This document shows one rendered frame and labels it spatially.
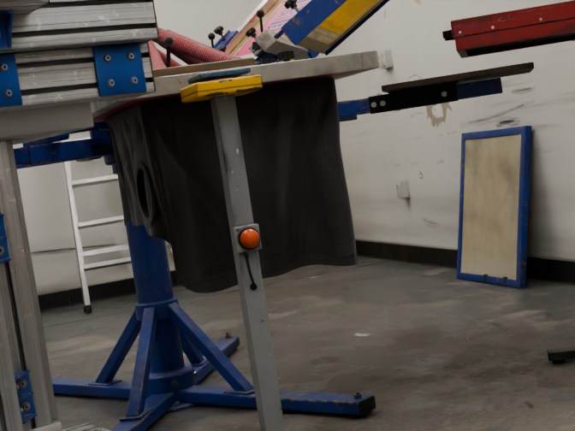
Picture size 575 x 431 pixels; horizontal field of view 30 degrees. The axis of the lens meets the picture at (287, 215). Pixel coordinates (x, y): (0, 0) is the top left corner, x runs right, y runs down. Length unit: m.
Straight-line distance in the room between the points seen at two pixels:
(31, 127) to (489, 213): 3.66
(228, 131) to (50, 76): 0.37
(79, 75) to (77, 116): 0.11
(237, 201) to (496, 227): 3.32
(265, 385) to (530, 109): 3.22
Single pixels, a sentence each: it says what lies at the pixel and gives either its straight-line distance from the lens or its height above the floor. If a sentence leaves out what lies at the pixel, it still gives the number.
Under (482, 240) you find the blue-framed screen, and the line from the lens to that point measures 5.39.
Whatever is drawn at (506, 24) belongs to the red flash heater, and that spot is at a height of 1.07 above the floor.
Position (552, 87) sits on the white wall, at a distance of 4.93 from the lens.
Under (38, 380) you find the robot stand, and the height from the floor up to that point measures 0.45.
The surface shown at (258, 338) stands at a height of 0.46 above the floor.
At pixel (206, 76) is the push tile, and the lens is 2.02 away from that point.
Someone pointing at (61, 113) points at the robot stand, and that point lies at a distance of 1.97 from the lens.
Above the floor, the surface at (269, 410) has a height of 0.31.
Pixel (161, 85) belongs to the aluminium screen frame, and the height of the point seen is 0.97.
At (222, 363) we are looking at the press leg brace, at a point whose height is 0.15.
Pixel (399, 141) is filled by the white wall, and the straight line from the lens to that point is 6.40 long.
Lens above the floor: 0.82
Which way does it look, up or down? 4 degrees down
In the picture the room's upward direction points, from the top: 8 degrees counter-clockwise
